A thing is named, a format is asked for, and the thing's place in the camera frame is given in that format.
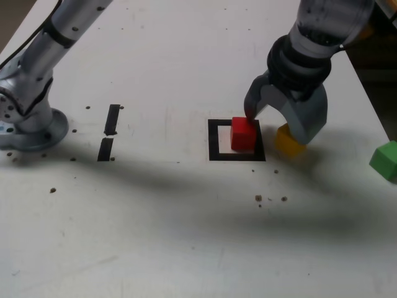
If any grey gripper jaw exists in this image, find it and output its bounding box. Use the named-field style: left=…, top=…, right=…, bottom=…
left=260, top=83, right=329, bottom=146

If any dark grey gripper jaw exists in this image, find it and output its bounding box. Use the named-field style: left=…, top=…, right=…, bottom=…
left=243, top=70, right=275, bottom=121

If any yellow cube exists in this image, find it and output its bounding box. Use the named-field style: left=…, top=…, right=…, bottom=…
left=275, top=123, right=308, bottom=157

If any green cube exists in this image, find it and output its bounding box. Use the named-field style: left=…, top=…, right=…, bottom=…
left=368, top=141, right=397, bottom=183

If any black tape strip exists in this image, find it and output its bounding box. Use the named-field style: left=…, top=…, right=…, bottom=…
left=97, top=104, right=121, bottom=162

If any red cube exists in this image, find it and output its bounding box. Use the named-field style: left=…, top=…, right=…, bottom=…
left=231, top=116, right=257, bottom=152

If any black tape square outline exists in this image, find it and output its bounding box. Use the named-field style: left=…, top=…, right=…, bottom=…
left=207, top=119, right=267, bottom=162

